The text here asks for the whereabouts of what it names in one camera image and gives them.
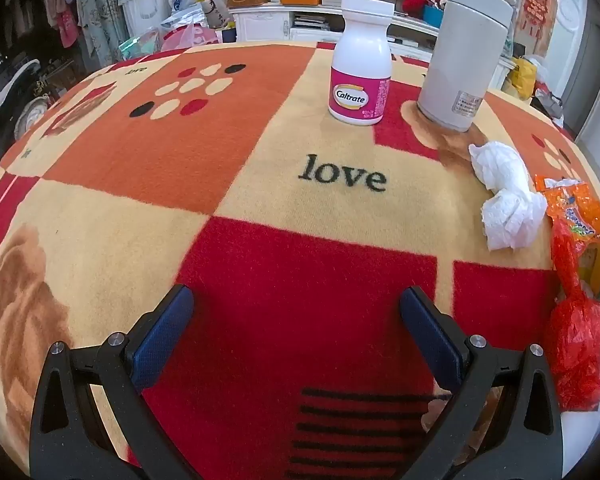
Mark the white door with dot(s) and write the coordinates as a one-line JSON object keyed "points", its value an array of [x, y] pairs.
{"points": [[580, 60]]}

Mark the floral curtain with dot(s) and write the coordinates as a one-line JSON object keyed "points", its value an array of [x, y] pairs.
{"points": [[100, 10]]}

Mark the white tv cabinet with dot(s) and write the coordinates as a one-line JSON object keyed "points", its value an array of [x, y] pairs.
{"points": [[260, 22]]}

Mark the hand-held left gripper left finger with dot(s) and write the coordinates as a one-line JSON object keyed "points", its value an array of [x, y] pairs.
{"points": [[162, 340]]}

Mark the white tissue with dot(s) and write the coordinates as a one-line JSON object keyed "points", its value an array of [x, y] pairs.
{"points": [[505, 195]]}

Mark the white pill bottle pink label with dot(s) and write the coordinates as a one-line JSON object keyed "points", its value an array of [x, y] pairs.
{"points": [[360, 55]]}

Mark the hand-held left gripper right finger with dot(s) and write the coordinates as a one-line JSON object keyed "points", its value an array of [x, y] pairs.
{"points": [[430, 340]]}

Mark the red plastic bag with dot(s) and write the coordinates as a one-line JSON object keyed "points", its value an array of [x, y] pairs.
{"points": [[577, 345]]}

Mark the yellow plastic bag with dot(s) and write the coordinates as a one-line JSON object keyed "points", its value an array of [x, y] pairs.
{"points": [[522, 77]]}

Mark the grey white thermos bottle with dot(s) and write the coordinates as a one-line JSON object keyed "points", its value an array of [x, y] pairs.
{"points": [[460, 50]]}

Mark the pink plastic bag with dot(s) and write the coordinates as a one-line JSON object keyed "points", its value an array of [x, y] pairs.
{"points": [[190, 37]]}

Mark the orange candy wrapper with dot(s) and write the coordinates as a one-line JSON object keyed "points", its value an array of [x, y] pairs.
{"points": [[575, 205]]}

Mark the decorative plate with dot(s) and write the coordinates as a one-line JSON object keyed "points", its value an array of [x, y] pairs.
{"points": [[30, 117]]}

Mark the rack of hanging clothes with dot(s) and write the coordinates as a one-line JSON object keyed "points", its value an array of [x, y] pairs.
{"points": [[62, 10]]}

